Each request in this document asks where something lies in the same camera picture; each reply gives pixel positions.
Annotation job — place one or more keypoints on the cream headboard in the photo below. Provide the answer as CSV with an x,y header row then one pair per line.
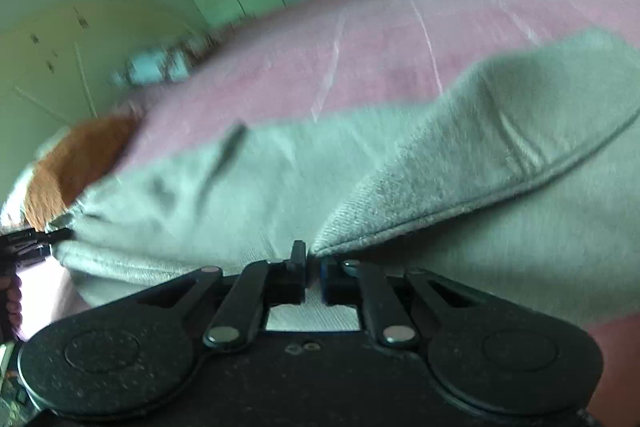
x,y
50,82

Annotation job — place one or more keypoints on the pink checked bed sheet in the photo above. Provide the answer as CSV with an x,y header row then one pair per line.
x,y
380,47

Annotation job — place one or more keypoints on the white floral pillow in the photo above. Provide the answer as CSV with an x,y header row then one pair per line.
x,y
17,197

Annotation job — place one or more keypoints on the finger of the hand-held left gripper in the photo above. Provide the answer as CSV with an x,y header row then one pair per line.
x,y
30,255
45,235

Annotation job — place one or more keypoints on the pale floral tied pillow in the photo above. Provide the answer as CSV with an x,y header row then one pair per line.
x,y
150,67

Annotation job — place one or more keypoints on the grey pants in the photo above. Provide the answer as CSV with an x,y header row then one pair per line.
x,y
250,187

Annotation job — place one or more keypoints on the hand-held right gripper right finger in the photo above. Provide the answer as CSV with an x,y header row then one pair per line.
x,y
330,282

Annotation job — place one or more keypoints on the orange patterned pillow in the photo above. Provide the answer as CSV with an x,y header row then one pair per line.
x,y
80,162

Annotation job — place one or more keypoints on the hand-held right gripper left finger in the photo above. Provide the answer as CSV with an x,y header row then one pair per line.
x,y
298,274

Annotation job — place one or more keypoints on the person's left hand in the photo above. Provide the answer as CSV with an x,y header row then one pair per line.
x,y
12,302

